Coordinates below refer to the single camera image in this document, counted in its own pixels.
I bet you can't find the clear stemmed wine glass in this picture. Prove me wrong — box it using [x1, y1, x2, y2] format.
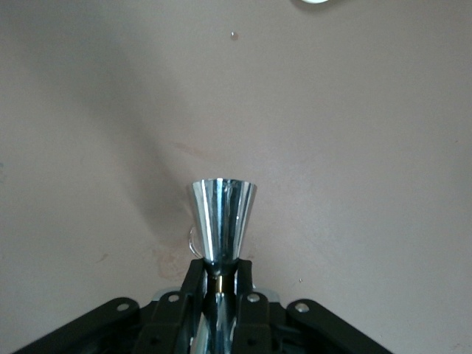
[187, 225, 205, 259]

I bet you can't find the silver metal jigger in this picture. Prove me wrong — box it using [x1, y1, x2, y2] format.
[187, 177, 258, 354]

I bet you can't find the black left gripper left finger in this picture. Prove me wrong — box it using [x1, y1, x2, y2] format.
[21, 259, 208, 354]

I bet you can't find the brown table cover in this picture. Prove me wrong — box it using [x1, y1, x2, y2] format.
[0, 0, 472, 354]

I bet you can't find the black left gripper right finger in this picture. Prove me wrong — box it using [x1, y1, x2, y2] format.
[230, 259, 394, 354]

